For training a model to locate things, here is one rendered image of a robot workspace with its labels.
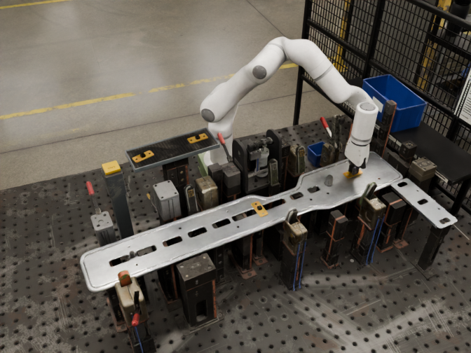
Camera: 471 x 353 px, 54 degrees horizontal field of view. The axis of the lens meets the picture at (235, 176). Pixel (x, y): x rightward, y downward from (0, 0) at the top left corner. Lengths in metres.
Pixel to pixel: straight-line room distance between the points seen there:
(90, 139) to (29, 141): 0.51
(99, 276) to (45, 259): 0.57
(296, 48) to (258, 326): 1.08
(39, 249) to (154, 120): 2.17
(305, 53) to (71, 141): 2.71
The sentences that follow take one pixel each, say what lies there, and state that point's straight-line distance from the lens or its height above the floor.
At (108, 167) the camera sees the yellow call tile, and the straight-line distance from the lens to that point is 1.87.
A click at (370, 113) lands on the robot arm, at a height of 1.35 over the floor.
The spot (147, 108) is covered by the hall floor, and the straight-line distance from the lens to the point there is 4.37.
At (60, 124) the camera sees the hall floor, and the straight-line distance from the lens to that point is 4.37.
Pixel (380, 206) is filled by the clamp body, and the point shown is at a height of 1.04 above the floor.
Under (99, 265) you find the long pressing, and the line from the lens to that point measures 1.74.
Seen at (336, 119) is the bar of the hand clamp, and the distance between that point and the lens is 2.04.
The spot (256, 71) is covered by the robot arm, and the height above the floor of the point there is 1.46.
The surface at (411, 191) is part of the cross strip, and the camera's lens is 2.07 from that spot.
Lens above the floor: 2.32
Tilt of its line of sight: 41 degrees down
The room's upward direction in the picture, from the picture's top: straight up
